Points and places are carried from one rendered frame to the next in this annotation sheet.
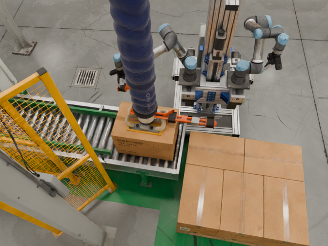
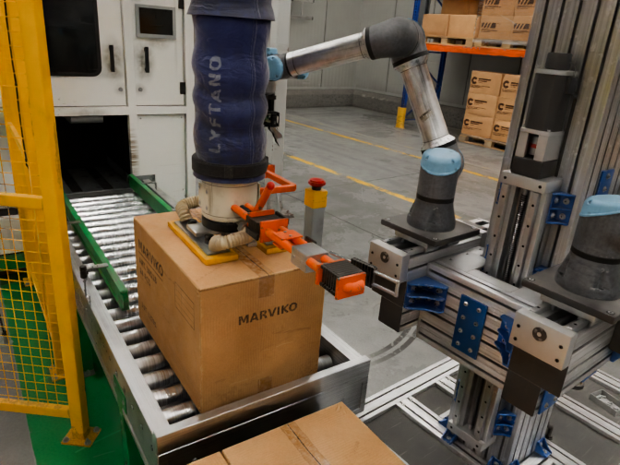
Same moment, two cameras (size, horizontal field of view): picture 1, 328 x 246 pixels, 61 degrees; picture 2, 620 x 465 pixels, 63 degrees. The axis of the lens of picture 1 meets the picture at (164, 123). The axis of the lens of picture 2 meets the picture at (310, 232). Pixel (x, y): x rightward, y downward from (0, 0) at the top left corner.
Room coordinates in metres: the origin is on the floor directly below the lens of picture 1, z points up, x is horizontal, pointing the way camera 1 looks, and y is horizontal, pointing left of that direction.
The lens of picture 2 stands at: (0.47, -1.03, 1.57)
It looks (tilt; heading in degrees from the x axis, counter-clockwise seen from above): 21 degrees down; 42
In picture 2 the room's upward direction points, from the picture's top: 4 degrees clockwise
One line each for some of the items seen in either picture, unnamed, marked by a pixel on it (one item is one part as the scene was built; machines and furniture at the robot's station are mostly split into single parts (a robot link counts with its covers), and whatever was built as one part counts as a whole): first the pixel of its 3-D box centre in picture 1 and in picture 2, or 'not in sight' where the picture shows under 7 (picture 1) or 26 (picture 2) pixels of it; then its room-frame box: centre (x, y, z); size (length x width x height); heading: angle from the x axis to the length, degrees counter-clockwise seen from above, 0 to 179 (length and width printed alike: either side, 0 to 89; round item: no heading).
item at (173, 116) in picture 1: (172, 117); (267, 225); (1.34, -0.08, 1.08); 0.10 x 0.08 x 0.06; 166
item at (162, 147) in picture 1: (147, 131); (222, 292); (1.39, 0.18, 0.75); 0.60 x 0.40 x 0.40; 77
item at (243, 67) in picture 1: (242, 68); (609, 223); (1.78, -0.79, 1.20); 0.13 x 0.12 x 0.14; 89
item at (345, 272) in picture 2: (210, 123); (339, 278); (1.25, -0.42, 1.08); 0.08 x 0.07 x 0.05; 76
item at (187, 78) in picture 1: (190, 73); (433, 208); (1.85, -0.29, 1.09); 0.15 x 0.15 x 0.10
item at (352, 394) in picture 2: (181, 148); (273, 427); (1.31, -0.18, 0.47); 0.70 x 0.03 x 0.15; 167
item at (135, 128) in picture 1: (144, 127); (200, 234); (1.31, 0.19, 0.97); 0.34 x 0.10 x 0.05; 76
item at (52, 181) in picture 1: (46, 183); not in sight; (0.58, 0.74, 1.62); 0.20 x 0.05 x 0.30; 77
